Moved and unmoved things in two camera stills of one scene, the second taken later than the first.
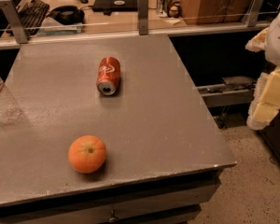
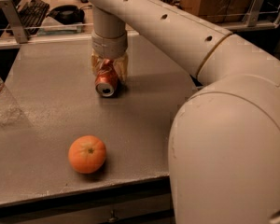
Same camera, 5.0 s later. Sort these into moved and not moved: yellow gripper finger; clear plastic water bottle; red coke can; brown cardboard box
Moved: yellow gripper finger
Not moved: brown cardboard box; clear plastic water bottle; red coke can
